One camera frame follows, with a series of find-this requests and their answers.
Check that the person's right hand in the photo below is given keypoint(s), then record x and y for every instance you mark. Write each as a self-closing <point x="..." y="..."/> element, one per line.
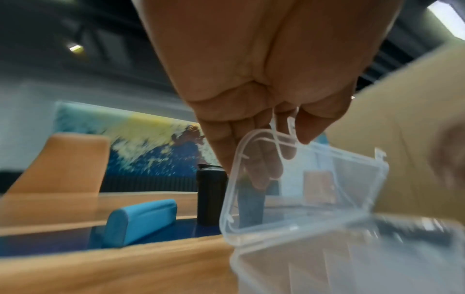
<point x="450" y="158"/>

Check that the person's left hand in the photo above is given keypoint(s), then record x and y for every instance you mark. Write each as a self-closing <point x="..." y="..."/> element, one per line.
<point x="254" y="51"/>

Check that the clear plastic organizer box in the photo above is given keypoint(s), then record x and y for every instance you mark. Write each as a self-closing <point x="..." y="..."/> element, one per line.
<point x="327" y="258"/>

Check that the brown cardboard sheet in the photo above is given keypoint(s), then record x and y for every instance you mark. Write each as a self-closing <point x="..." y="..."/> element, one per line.
<point x="407" y="129"/>

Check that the long ceiling light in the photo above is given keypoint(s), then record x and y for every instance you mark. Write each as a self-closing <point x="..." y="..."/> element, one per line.
<point x="450" y="14"/>

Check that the black cylinder pot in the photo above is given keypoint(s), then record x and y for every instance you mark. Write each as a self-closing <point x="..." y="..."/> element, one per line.
<point x="210" y="198"/>

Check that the round ceiling spotlight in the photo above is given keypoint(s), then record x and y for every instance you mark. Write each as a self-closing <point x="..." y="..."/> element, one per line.
<point x="75" y="47"/>

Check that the tall orange chair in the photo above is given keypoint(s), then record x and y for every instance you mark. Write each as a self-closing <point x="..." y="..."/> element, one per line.
<point x="65" y="166"/>

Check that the colourful abstract wall painting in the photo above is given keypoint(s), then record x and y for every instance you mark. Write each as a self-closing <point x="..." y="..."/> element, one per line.
<point x="145" y="143"/>

